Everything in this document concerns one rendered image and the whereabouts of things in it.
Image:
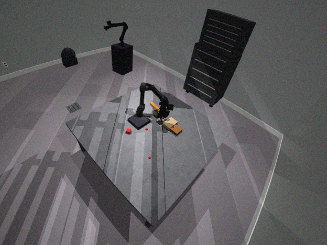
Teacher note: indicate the yellow long bar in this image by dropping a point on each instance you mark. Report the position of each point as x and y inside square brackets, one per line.
[155, 107]

